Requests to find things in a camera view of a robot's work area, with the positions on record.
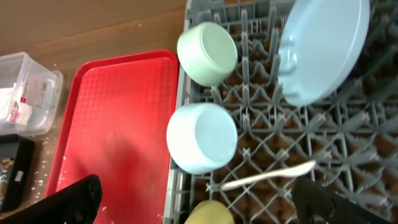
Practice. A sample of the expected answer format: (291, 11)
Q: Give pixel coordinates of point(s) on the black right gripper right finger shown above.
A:
(312, 200)

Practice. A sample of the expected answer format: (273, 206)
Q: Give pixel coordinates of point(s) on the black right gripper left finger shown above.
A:
(76, 204)

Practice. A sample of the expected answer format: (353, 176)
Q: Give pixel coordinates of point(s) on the white plastic spoon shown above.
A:
(290, 172)

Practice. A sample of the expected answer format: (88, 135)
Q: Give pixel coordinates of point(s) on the yellow cup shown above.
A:
(210, 212)

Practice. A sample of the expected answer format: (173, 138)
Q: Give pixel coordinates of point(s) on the light blue bowl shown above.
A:
(201, 137)

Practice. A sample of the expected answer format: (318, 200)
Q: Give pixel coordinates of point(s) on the light blue plate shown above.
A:
(320, 44)

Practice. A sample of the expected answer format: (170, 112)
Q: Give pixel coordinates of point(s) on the green bowl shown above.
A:
(207, 54)

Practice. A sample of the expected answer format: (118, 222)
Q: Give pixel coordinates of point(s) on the grey dishwasher rack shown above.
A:
(352, 134)

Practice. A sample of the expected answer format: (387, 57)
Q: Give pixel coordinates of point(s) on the black waste tray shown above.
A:
(16, 158)

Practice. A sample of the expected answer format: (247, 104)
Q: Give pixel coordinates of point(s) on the clear plastic waste bin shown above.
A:
(36, 86)

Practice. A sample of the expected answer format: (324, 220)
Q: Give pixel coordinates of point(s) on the red serving tray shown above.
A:
(114, 126)

